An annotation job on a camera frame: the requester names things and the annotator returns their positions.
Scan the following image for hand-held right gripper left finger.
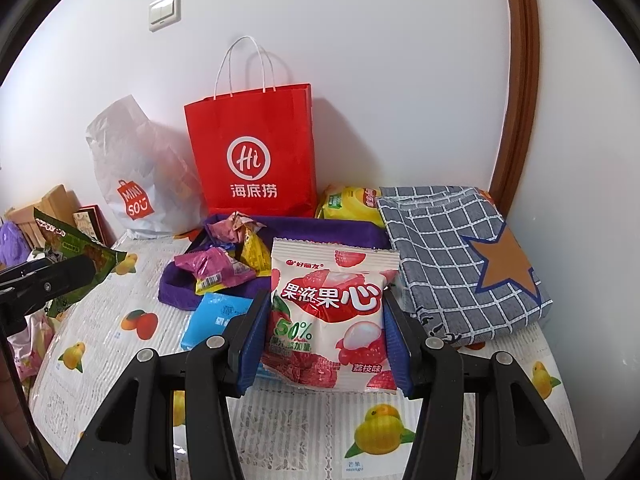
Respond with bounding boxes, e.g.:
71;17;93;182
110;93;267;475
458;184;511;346
60;287;273;480

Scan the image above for brown patterned book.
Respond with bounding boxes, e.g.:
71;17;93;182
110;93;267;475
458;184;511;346
72;205;108;246

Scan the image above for purple towel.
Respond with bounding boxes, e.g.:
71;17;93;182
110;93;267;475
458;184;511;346
157;214;391;311

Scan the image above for pink plastic bag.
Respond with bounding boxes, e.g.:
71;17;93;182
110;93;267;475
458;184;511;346
7;310;56;381

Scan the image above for white plastic shopping bag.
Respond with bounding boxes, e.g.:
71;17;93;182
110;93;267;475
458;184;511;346
85;95;208;240

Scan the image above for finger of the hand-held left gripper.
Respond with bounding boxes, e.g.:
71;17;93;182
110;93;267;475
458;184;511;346
0;255;98;322

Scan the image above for red paper bag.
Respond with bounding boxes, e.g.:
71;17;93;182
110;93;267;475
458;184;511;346
184;36;318;218

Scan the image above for white wall switch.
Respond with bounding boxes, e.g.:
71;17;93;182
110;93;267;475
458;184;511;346
148;0;182;32

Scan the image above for blue tissue pack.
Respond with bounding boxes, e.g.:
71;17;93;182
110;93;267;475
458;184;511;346
180;292;256;353

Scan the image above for green snack packet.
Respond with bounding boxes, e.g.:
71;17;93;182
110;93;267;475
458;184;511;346
34;207;126;317

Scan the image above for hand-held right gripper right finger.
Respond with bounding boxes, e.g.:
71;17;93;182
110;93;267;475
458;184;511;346
382;290;586;480

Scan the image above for brown wooden door frame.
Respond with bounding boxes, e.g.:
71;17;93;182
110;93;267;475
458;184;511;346
487;0;541;206

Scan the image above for fruit print tablecloth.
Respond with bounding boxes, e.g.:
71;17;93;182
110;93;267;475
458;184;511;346
27;232;566;480

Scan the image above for yellow snack bag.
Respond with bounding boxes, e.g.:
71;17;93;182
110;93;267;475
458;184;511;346
315;185;386;226

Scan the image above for wooden headboard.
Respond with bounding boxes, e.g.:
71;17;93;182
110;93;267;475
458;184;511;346
5;185;81;251

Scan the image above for grey checked star cloth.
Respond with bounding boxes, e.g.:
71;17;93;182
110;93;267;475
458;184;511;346
375;186;555;348

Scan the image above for yellow snack packet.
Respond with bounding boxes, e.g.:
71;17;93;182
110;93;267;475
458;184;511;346
240;225;273;278

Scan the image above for purple snack packet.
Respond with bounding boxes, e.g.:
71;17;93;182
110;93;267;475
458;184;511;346
174;247;258;296

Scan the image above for lychee gummy packet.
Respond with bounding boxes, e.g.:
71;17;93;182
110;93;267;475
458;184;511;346
257;237;401;393

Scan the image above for purple cloth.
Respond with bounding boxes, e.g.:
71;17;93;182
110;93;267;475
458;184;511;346
0;222;31;273

